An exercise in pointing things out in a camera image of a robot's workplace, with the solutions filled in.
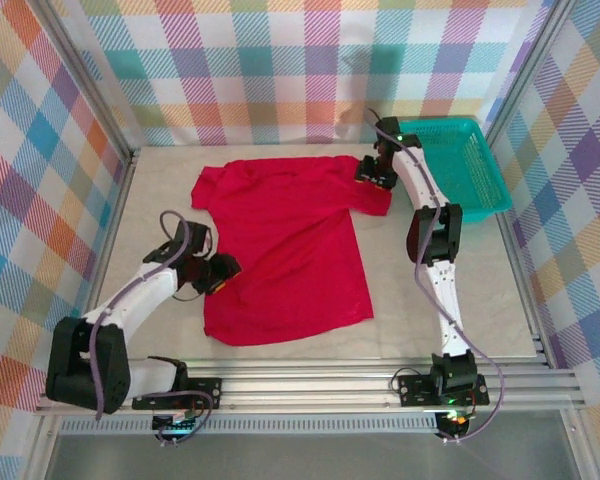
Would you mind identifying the aluminium mounting rail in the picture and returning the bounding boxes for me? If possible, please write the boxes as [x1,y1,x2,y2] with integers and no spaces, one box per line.
[33,357,589,417]

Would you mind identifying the aluminium side rail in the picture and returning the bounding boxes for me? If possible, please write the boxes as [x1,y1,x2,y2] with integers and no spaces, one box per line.
[494,214,556,369]
[64,149,141,376]

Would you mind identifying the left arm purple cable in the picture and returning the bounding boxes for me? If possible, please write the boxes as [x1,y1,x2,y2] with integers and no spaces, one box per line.
[92,209,216,446]

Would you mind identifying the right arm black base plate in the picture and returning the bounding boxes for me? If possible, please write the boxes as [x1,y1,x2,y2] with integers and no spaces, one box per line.
[397,372,491,408]

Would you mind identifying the red t-shirt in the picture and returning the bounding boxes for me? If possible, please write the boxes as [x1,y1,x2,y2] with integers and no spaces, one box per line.
[189,154,392,348]

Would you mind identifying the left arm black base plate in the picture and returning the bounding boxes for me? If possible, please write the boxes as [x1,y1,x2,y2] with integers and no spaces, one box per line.
[131,377,224,413]

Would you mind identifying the aluminium frame post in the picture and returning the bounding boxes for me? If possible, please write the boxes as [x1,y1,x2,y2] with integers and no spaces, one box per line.
[27,0,137,166]
[482,0,579,144]

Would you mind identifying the teal plastic basket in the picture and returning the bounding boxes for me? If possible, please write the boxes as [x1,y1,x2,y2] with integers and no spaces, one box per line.
[398,115,513,225]

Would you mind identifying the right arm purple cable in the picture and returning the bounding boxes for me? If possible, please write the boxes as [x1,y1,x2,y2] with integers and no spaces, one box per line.
[369,119,506,444]

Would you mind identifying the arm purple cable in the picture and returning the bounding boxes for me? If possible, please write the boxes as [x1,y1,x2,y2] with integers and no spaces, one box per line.
[92,209,216,446]
[369,119,506,444]

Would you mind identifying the slotted grey cable duct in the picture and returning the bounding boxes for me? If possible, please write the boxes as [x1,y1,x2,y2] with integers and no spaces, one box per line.
[58,417,440,436]

